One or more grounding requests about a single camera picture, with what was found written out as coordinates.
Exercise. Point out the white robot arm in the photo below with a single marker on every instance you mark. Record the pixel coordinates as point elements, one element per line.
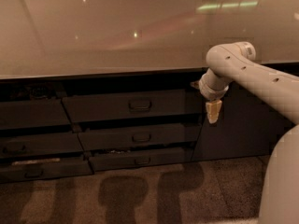
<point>235,62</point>

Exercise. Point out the dark cabinet door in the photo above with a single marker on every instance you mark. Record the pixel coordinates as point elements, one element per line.
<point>246,127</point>

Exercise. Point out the dark drawer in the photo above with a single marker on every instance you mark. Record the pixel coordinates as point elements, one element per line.
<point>31,114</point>
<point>45,170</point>
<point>129,105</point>
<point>37,145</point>
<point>140,136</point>
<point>142,158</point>

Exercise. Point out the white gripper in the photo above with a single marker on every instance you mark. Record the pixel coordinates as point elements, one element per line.
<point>210,91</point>

